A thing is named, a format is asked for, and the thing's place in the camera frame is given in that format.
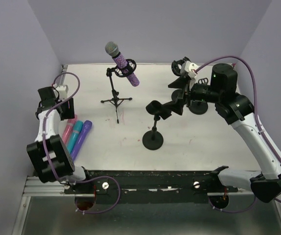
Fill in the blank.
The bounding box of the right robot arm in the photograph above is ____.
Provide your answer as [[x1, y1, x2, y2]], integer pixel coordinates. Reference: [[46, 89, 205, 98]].
[[164, 60, 281, 203]]

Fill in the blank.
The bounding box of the teal microphone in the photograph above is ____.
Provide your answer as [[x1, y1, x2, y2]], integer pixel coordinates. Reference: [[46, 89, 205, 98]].
[[67, 120, 83, 153]]

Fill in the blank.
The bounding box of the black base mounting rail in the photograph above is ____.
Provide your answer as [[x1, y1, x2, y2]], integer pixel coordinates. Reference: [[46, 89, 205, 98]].
[[64, 170, 243, 204]]

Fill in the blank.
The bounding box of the pink microphone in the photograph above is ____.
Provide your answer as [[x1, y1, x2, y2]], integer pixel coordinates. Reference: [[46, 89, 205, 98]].
[[62, 118, 77, 144]]

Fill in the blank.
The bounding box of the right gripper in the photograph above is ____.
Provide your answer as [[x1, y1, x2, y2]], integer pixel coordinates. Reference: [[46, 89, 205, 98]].
[[162, 74, 222, 115]]

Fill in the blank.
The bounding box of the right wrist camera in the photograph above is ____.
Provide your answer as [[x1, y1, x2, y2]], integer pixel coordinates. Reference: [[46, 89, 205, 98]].
[[180, 61, 199, 85]]

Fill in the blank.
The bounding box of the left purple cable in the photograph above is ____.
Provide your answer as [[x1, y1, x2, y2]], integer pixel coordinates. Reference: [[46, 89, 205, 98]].
[[42, 72, 121, 216]]

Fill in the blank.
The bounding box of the black tripod shock-mount stand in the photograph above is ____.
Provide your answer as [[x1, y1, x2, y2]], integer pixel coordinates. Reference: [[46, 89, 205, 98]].
[[100, 59, 137, 124]]

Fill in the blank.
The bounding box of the black round-base clip stand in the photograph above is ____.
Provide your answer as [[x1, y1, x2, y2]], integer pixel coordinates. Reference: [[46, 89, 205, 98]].
[[142, 100, 171, 150]]

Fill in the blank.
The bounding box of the plain purple microphone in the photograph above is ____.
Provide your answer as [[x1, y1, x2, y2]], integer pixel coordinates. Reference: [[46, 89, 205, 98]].
[[71, 120, 93, 161]]

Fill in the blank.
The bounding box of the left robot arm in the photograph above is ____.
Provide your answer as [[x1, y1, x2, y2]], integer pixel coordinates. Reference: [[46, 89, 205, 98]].
[[26, 85, 93, 193]]

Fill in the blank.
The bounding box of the black shock-mount desk stand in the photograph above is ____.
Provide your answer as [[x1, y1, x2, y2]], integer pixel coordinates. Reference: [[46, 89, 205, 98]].
[[171, 57, 189, 101]]

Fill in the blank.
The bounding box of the purple glitter microphone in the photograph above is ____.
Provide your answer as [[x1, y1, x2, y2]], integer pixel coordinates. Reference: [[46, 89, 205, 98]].
[[105, 41, 140, 87]]

